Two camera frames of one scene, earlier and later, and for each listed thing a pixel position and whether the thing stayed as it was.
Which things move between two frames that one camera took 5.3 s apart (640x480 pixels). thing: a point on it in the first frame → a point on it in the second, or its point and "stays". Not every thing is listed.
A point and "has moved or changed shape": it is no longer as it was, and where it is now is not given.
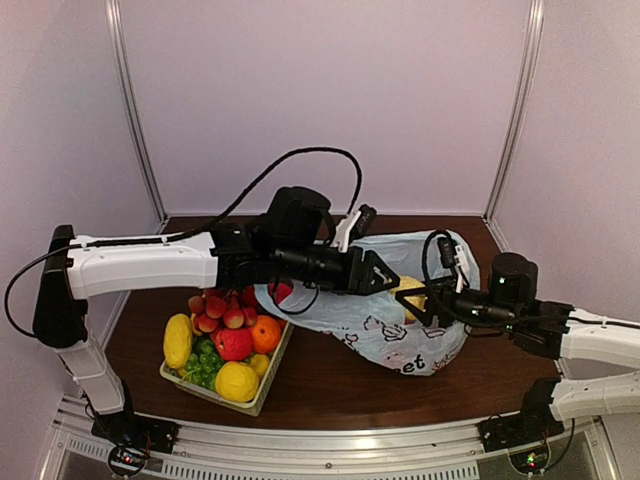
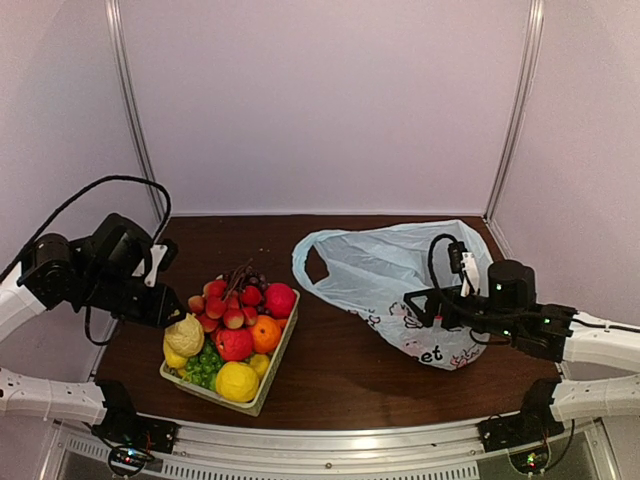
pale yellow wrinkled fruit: (408, 282) → (185, 337)
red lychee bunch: (233, 308) stays
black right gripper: (445, 293) stays
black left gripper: (362, 285) → (156, 314)
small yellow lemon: (260, 364) stays
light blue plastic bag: (414, 324) has moved or changed shape
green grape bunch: (204, 363) stays
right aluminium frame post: (518, 119) stays
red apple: (233, 344) stays
